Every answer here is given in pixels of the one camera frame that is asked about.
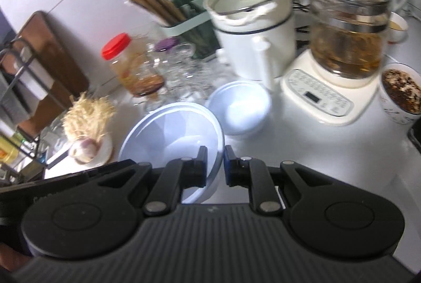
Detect green and white utensil holder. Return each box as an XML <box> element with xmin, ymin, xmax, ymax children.
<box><xmin>159</xmin><ymin>0</ymin><xmax>222</xmax><ymax>60</ymax></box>

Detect halved purple onion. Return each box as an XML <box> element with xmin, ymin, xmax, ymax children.
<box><xmin>69</xmin><ymin>138</ymin><xmax>100</xmax><ymax>163</ymax></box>

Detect glass kettle on cream base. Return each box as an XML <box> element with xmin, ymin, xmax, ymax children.
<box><xmin>280</xmin><ymin>0</ymin><xmax>401</xmax><ymax>126</ymax></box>

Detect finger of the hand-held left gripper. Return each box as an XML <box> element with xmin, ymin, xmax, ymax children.
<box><xmin>0</xmin><ymin>161</ymin><xmax>139</xmax><ymax>205</ymax></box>

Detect bundle of wooden chopsticks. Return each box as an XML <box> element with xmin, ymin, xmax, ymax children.
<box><xmin>123</xmin><ymin>0</ymin><xmax>189</xmax><ymax>28</ymax></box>

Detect person's left forearm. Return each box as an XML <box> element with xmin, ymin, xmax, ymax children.
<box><xmin>0</xmin><ymin>242</ymin><xmax>31</xmax><ymax>282</ymax></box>

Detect ceramic bowl holding vegetables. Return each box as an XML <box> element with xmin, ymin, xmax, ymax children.
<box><xmin>67</xmin><ymin>128</ymin><xmax>114</xmax><ymax>166</ymax></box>

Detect red-lidded plastic jar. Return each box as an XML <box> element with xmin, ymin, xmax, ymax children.
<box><xmin>101</xmin><ymin>33</ymin><xmax>166</xmax><ymax>97</ymax></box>

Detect white electric cooking pot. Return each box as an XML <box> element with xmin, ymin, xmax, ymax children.
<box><xmin>203</xmin><ymin>0</ymin><xmax>297</xmax><ymax>84</ymax></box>

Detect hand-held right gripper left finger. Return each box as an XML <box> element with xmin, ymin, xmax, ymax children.
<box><xmin>97</xmin><ymin>145</ymin><xmax>208</xmax><ymax>216</ymax></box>

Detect clear glass cup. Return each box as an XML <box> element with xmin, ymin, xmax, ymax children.
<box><xmin>42</xmin><ymin>118</ymin><xmax>72</xmax><ymax>163</ymax></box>

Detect yellow bottle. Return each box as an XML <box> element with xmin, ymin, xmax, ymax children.
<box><xmin>0</xmin><ymin>134</ymin><xmax>24</xmax><ymax>163</ymax></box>

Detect cup of dark dried food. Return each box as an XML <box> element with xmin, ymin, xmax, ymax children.
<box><xmin>378</xmin><ymin>62</ymin><xmax>421</xmax><ymax>125</ymax></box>

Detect translucent plastic bowl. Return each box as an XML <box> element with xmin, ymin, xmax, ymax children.
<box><xmin>204</xmin><ymin>80</ymin><xmax>272</xmax><ymax>136</ymax></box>

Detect plain white bowl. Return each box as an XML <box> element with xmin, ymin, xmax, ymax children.
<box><xmin>118</xmin><ymin>102</ymin><xmax>225</xmax><ymax>204</ymax></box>

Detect black metal kitchen rack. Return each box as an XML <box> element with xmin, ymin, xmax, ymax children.
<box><xmin>0</xmin><ymin>39</ymin><xmax>45</xmax><ymax>173</ymax></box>

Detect small cup of tea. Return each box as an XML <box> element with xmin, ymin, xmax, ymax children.
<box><xmin>387</xmin><ymin>11</ymin><xmax>409</xmax><ymax>45</ymax></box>

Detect brown wooden cutting board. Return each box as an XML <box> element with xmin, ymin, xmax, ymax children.
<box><xmin>12</xmin><ymin>10</ymin><xmax>91</xmax><ymax>139</ymax></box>

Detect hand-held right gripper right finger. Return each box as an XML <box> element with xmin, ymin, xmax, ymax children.
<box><xmin>223</xmin><ymin>145</ymin><xmax>333</xmax><ymax>216</ymax></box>

